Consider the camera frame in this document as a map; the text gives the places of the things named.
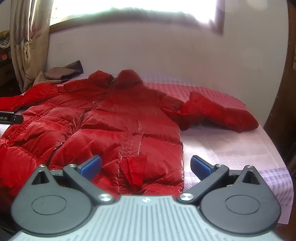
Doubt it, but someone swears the brown wooden door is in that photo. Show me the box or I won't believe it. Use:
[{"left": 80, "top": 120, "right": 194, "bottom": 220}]
[{"left": 263, "top": 0, "right": 296, "bottom": 168}]

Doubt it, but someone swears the beige patterned curtain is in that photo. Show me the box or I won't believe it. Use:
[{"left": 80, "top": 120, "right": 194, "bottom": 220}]
[{"left": 9, "top": 0, "right": 55, "bottom": 93}]

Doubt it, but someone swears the red puffer jacket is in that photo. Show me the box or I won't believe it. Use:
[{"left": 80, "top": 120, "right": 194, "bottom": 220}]
[{"left": 0, "top": 70, "right": 259, "bottom": 209}]

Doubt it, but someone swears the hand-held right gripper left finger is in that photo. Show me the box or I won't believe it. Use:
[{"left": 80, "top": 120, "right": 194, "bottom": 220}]
[{"left": 31, "top": 155, "right": 115, "bottom": 204}]

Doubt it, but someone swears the brown cloth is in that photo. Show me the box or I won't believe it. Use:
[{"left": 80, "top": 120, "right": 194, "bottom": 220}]
[{"left": 32, "top": 60, "right": 84, "bottom": 88}]

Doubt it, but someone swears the cluttered dark shelf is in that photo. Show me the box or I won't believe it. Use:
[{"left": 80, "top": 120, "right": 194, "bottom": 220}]
[{"left": 0, "top": 30, "right": 18, "bottom": 98}]

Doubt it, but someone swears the pink checkered bed sheet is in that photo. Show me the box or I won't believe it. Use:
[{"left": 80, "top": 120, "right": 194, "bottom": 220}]
[{"left": 0, "top": 73, "right": 294, "bottom": 225}]

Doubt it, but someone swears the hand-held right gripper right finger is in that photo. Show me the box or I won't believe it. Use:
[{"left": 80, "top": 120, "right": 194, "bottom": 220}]
[{"left": 178, "top": 155, "right": 263, "bottom": 205}]

